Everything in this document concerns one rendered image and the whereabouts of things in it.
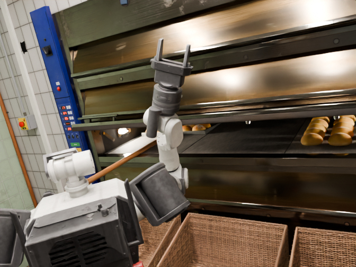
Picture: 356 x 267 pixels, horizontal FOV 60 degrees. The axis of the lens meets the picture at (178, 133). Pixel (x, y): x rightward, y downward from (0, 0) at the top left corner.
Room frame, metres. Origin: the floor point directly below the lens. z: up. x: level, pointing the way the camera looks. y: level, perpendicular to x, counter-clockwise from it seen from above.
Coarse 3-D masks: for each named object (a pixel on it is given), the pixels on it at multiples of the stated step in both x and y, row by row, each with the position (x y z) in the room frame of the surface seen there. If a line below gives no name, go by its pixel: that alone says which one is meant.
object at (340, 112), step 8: (288, 112) 1.16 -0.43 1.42; (296, 112) 1.14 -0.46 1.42; (304, 112) 1.12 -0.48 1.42; (312, 112) 1.11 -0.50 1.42; (320, 112) 1.09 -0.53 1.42; (328, 112) 1.08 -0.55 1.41; (336, 112) 1.06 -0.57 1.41; (344, 112) 1.05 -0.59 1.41; (352, 112) 1.03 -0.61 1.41; (184, 120) 1.41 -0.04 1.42; (192, 120) 1.39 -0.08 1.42; (200, 120) 1.36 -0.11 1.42; (208, 120) 1.34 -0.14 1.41; (216, 120) 1.32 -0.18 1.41; (224, 120) 1.30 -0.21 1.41; (232, 120) 1.28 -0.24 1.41; (240, 120) 1.26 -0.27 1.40; (248, 120) 1.24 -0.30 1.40; (256, 120) 1.22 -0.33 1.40; (72, 128) 1.85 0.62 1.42; (80, 128) 1.81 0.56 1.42; (88, 128) 1.77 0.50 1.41; (96, 128) 1.73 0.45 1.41; (104, 128) 1.70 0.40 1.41; (112, 128) 1.66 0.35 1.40; (120, 128) 1.63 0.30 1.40
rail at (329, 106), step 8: (328, 104) 1.08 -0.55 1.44; (336, 104) 1.06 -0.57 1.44; (344, 104) 1.05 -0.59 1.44; (352, 104) 1.04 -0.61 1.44; (224, 112) 1.31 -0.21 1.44; (232, 112) 1.28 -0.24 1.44; (240, 112) 1.26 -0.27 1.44; (248, 112) 1.24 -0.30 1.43; (256, 112) 1.22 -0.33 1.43; (264, 112) 1.21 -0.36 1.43; (272, 112) 1.19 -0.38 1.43; (280, 112) 1.17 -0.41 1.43; (120, 120) 1.64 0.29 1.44; (128, 120) 1.61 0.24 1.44; (136, 120) 1.57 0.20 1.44
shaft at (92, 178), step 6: (150, 144) 1.93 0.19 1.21; (138, 150) 1.82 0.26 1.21; (144, 150) 1.86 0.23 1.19; (126, 156) 1.74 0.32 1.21; (132, 156) 1.76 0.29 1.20; (120, 162) 1.68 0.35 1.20; (108, 168) 1.60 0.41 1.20; (114, 168) 1.63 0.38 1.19; (96, 174) 1.53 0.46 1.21; (102, 174) 1.55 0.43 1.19; (90, 180) 1.48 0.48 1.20
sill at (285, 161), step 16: (112, 160) 1.91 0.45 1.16; (144, 160) 1.76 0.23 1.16; (192, 160) 1.58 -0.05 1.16; (208, 160) 1.53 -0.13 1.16; (224, 160) 1.48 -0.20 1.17; (240, 160) 1.43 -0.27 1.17; (256, 160) 1.38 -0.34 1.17; (272, 160) 1.34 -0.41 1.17; (288, 160) 1.30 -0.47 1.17; (304, 160) 1.27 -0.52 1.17; (320, 160) 1.23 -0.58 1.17; (336, 160) 1.20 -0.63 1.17; (352, 160) 1.16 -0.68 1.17
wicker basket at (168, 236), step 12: (180, 216) 1.62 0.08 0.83; (144, 228) 1.75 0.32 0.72; (156, 228) 1.70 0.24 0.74; (168, 228) 1.65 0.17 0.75; (144, 240) 1.73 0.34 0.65; (156, 240) 1.68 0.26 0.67; (168, 240) 1.50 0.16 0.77; (144, 252) 1.70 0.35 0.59; (156, 252) 1.40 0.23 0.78; (144, 264) 1.58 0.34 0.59; (156, 264) 1.38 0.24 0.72
